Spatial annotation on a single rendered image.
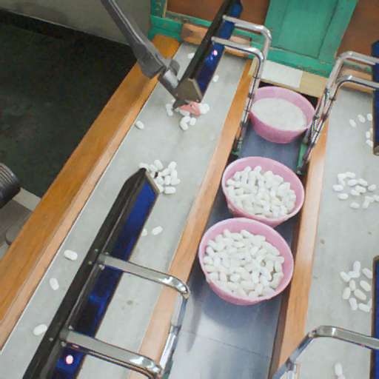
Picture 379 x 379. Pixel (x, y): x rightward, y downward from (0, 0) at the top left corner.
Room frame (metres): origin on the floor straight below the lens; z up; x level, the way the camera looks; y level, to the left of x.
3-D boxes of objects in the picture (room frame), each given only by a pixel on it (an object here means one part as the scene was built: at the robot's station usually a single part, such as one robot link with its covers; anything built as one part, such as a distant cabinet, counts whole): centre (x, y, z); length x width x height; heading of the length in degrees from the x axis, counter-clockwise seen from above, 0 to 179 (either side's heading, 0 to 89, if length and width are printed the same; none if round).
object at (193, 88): (1.32, 0.01, 1.08); 0.62 x 0.08 x 0.07; 172
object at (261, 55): (1.30, -0.06, 0.90); 0.20 x 0.19 x 0.45; 172
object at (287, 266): (0.74, -0.19, 0.72); 0.27 x 0.27 x 0.10
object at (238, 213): (1.01, -0.23, 0.72); 0.27 x 0.27 x 0.10
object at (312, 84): (1.67, -0.31, 0.77); 0.33 x 0.15 x 0.01; 82
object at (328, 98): (1.25, -0.46, 0.90); 0.20 x 0.19 x 0.45; 172
